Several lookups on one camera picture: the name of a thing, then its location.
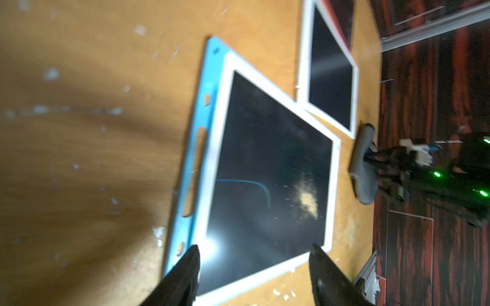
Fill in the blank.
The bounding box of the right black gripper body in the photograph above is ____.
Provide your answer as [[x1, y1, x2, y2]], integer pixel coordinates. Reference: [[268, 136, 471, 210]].
[[364, 132, 489, 226]]

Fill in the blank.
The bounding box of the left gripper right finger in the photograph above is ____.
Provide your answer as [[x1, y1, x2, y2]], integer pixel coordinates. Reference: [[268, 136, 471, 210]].
[[309, 244, 373, 306]]

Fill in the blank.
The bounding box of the blue-edged white drawing tablet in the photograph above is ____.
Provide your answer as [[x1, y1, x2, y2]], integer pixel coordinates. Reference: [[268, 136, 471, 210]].
[[164, 37, 341, 305]]

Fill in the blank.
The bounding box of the grey microfibre cloth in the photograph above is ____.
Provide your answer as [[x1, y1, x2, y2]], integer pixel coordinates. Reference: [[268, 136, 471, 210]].
[[348, 123, 378, 205]]

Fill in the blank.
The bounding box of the red drawing tablet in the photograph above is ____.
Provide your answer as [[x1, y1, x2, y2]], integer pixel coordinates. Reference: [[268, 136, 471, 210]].
[[322, 0, 354, 50]]

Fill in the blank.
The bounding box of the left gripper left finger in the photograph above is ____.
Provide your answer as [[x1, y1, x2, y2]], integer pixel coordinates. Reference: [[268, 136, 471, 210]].
[[141, 245, 200, 306]]

